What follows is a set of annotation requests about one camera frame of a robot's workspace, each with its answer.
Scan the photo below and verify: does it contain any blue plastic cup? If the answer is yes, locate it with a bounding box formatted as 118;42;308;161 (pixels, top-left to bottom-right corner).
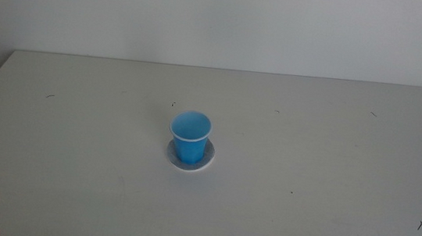
165;108;215;167

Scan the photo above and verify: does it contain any round grey cup mat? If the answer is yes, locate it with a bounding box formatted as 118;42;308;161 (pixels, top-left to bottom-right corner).
164;133;218;175

